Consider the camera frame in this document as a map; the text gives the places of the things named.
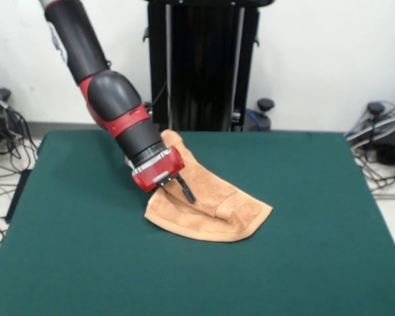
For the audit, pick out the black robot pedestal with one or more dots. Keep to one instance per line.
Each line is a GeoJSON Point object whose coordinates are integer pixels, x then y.
{"type": "Point", "coordinates": [200, 66]}

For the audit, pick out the tan terry towel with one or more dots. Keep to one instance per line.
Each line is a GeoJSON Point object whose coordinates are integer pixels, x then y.
{"type": "Point", "coordinates": [217, 207]}

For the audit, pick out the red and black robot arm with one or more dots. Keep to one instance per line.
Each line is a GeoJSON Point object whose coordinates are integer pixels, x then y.
{"type": "Point", "coordinates": [112, 98]}

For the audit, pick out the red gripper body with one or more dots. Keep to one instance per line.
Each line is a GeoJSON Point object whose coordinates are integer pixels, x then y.
{"type": "Point", "coordinates": [158, 171]}

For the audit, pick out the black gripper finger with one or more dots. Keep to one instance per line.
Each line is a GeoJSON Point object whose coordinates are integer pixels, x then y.
{"type": "Point", "coordinates": [186, 189]}
{"type": "Point", "coordinates": [163, 186]}

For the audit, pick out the dark green table cloth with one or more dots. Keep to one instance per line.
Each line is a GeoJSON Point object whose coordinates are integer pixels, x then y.
{"type": "Point", "coordinates": [85, 263]}

